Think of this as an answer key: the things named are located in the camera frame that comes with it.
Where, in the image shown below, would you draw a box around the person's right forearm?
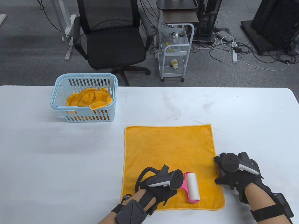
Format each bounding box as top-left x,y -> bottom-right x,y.
244,183 -> 281,224

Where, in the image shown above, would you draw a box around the white utility cart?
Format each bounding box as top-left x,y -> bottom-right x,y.
158,23 -> 195,82

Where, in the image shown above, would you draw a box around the grey tracking controller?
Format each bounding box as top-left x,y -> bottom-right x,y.
221,153 -> 260,175
135,166 -> 184,192

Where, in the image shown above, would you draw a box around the person's left hand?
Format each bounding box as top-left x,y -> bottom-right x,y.
140,164 -> 178,216

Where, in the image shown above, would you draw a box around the black display stand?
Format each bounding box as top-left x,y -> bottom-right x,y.
241,0 -> 299,55

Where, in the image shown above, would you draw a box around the light blue plastic basket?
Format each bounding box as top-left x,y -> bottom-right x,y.
50,73 -> 118,123

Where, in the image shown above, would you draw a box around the pink lint roller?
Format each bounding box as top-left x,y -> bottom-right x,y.
179,172 -> 201,203

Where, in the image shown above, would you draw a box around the black computer tower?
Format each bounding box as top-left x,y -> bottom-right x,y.
195,0 -> 222,43

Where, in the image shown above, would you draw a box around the grey power adapter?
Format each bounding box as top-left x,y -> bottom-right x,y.
214,30 -> 236,43

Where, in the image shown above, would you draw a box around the black side table top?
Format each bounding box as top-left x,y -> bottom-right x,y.
156,0 -> 199,10

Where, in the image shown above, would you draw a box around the brown board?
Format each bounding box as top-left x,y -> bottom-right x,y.
162,10 -> 199,24

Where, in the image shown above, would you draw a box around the white cable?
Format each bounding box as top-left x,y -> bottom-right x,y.
237,59 -> 290,71

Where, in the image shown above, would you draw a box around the white desk leg frame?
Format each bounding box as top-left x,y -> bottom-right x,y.
50,0 -> 77,61

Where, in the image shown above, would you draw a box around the yellow square towel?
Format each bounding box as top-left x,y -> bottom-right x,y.
67,109 -> 109,122
66,87 -> 113,110
121,124 -> 225,211

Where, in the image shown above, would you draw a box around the black office chair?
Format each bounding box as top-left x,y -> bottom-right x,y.
73,0 -> 154,87

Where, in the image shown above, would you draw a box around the person's left forearm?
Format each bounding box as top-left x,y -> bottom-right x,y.
98,189 -> 157,224

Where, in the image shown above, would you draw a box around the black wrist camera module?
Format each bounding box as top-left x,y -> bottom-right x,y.
111,194 -> 148,224
250,192 -> 294,223

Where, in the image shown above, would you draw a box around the person's right hand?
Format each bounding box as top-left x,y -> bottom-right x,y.
214,152 -> 263,205

